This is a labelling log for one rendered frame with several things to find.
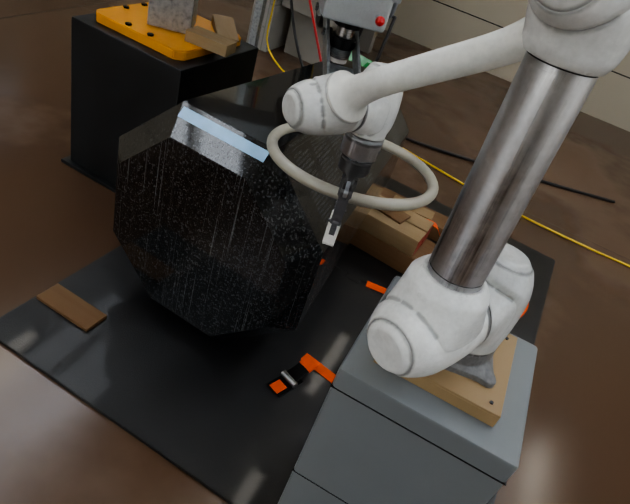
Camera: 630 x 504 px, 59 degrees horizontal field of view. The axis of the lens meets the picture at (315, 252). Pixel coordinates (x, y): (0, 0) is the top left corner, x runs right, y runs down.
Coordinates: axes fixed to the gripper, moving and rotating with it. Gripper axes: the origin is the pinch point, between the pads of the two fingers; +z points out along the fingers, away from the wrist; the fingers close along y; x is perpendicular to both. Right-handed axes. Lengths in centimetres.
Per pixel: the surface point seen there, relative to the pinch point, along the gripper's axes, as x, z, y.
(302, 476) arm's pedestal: -12, 52, -33
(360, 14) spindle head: 12, -38, 74
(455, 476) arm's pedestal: -40, 24, -42
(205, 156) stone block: 43, 8, 32
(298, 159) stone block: 16.3, 3.3, 41.5
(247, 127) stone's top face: 34, -2, 42
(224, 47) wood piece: 66, -2, 117
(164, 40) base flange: 91, 2, 113
